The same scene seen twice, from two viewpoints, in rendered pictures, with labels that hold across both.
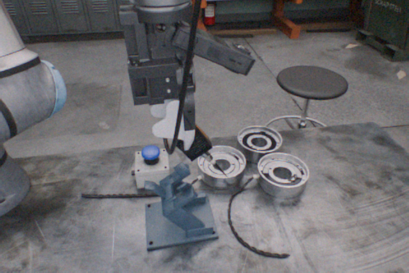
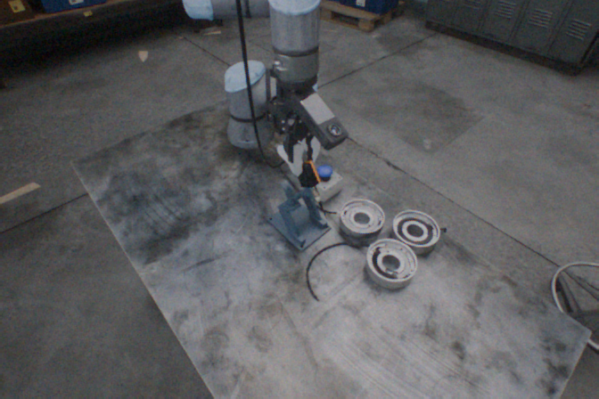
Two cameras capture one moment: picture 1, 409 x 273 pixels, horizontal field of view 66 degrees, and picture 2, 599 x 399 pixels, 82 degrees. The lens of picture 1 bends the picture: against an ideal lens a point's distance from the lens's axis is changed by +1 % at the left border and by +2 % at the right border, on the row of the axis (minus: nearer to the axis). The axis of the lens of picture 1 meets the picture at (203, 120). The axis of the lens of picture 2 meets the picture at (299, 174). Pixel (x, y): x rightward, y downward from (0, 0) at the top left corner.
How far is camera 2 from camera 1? 0.46 m
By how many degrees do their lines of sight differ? 45
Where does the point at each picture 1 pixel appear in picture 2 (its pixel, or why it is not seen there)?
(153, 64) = (277, 107)
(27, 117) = not seen: hidden behind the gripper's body
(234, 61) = (318, 134)
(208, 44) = (305, 113)
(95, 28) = (517, 42)
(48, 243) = (241, 177)
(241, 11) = not seen: outside the picture
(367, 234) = (384, 355)
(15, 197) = (253, 143)
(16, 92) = not seen: hidden behind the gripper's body
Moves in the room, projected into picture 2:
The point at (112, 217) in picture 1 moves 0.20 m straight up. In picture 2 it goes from (275, 191) to (272, 130)
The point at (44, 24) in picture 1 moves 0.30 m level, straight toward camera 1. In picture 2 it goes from (467, 20) to (461, 28)
